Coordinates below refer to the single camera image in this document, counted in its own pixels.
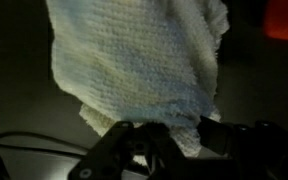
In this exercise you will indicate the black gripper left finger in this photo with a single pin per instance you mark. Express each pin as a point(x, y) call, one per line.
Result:
point(107, 153)

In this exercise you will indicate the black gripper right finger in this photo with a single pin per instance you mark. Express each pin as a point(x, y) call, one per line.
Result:
point(244, 150)

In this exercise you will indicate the white terry cloth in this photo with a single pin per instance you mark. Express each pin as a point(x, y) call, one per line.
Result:
point(134, 66)

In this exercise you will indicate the red ball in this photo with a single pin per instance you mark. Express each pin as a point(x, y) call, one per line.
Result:
point(284, 20)

